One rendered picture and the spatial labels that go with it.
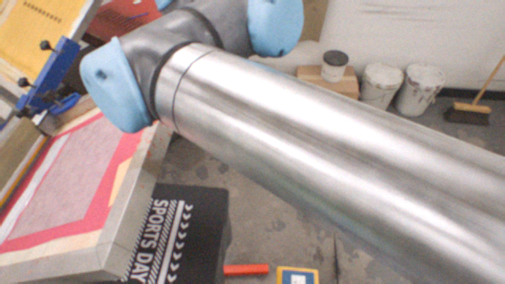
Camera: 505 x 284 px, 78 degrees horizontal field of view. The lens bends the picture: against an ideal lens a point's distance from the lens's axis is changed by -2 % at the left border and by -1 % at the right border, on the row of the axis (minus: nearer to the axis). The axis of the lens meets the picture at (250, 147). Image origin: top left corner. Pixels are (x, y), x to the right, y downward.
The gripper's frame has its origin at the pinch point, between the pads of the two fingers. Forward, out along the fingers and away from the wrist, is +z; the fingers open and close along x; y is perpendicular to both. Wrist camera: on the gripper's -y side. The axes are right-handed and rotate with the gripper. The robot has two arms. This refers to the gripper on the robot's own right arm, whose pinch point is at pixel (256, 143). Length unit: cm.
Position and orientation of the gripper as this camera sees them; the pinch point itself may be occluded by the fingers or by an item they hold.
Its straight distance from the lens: 63.2
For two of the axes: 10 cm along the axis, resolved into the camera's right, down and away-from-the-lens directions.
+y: -0.9, 7.7, -6.3
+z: 2.9, 6.3, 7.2
